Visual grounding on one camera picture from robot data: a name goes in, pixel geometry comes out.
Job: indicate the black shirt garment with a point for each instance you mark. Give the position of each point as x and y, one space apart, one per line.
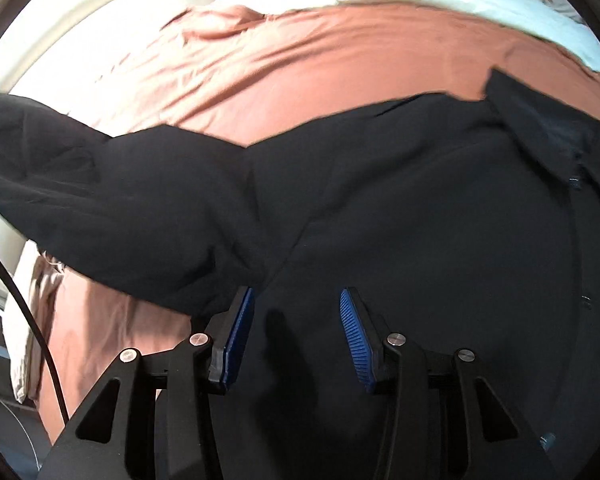
462 224

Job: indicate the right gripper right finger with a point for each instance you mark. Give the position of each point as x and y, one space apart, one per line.
366 331

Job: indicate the orange-brown blanket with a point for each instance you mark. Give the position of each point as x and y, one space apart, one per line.
242 77

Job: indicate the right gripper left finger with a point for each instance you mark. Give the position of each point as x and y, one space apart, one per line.
229 331

